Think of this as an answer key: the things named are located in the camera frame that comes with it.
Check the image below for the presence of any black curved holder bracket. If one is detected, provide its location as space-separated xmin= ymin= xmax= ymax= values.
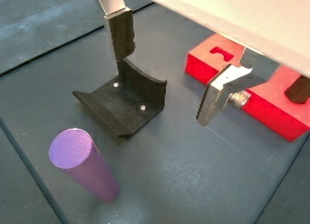
xmin=72 ymin=59 xmax=167 ymax=138

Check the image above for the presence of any red shape board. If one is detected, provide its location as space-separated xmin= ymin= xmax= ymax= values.
xmin=186 ymin=34 xmax=310 ymax=141

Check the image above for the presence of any dark brown cylinder peg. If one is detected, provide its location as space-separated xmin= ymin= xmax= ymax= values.
xmin=285 ymin=75 xmax=310 ymax=104

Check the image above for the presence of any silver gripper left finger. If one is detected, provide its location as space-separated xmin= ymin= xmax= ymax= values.
xmin=98 ymin=0 xmax=137 ymax=61

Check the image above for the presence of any purple cylinder peg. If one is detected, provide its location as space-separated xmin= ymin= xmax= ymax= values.
xmin=48 ymin=128 xmax=121 ymax=202

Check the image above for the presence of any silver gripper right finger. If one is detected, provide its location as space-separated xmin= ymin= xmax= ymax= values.
xmin=197 ymin=48 xmax=280 ymax=126

